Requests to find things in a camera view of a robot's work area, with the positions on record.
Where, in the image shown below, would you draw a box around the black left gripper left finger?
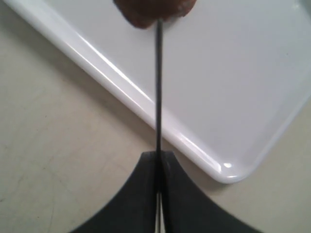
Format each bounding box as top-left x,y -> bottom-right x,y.
73,151 -> 157,233

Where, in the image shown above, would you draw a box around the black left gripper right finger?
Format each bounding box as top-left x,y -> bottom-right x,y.
160,151 -> 258,233

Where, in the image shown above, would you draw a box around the thin metal skewer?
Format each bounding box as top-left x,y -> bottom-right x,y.
155,19 -> 163,233

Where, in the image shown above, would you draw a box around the red berry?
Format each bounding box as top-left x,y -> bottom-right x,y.
113,0 -> 196,29

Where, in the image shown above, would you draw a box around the white plastic tray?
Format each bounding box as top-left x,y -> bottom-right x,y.
6,0 -> 311,183

